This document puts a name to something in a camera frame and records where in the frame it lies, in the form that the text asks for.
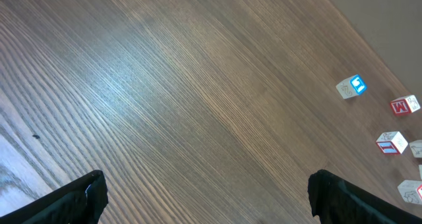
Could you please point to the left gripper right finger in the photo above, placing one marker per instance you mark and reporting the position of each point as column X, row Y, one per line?
column 335, row 200

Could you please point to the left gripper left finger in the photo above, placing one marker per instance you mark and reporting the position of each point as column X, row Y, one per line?
column 80, row 201

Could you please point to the red letter block lower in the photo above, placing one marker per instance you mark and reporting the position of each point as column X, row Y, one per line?
column 410, row 191

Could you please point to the red sided white block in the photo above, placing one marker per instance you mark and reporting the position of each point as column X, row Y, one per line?
column 392, row 143

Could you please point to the green N block top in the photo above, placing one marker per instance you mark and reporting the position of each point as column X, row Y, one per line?
column 416, row 148

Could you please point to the blue letter block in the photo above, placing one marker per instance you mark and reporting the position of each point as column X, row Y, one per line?
column 351, row 87

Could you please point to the red picture block top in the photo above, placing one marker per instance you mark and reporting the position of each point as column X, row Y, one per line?
column 405, row 105

